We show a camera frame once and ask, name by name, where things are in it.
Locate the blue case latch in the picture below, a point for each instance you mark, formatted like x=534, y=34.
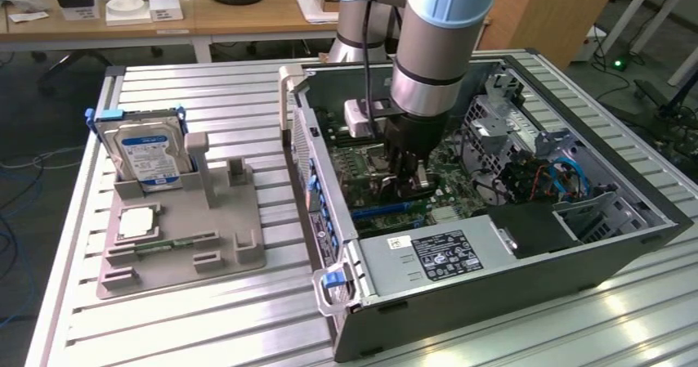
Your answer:
x=332, y=281

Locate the wooden desk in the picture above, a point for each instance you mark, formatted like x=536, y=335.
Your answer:
x=245, y=19

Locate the CPU socket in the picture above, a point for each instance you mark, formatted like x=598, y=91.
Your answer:
x=376, y=158

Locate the black office chair base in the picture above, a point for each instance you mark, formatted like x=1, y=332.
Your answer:
x=81, y=58

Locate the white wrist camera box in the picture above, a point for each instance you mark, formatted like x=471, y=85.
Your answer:
x=359, y=119

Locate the plain white box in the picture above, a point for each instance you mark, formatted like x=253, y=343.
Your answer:
x=165, y=9

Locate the white paper note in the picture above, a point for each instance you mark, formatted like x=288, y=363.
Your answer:
x=26, y=16

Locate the silver CPU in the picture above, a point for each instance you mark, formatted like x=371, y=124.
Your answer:
x=136, y=222

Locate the white box with black top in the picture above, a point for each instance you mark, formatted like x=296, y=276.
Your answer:
x=77, y=5

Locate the blue disk carrier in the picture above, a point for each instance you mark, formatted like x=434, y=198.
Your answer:
x=105, y=114

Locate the metal drive cage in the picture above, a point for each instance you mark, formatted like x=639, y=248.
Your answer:
x=496, y=113

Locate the blue expansion slot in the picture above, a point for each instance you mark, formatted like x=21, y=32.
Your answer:
x=376, y=213

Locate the stack of white papers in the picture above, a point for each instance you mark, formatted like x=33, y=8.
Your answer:
x=316, y=13

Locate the green RAM stick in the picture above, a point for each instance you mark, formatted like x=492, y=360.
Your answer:
x=163, y=246

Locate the hard disk with blue label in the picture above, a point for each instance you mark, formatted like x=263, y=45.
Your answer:
x=147, y=158

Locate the grey power supply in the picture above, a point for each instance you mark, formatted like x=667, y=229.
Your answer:
x=392, y=269

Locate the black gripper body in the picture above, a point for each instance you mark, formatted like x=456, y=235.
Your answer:
x=416, y=138

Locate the green motherboard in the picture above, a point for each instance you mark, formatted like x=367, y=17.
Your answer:
x=452, y=191

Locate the grey parts rack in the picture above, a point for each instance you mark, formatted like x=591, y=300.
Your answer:
x=180, y=277

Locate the black open PC case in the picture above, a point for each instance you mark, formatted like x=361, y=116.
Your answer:
x=490, y=301

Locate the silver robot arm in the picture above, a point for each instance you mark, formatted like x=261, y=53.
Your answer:
x=436, y=36

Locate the wooden cabinet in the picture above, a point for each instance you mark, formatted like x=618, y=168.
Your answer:
x=544, y=15

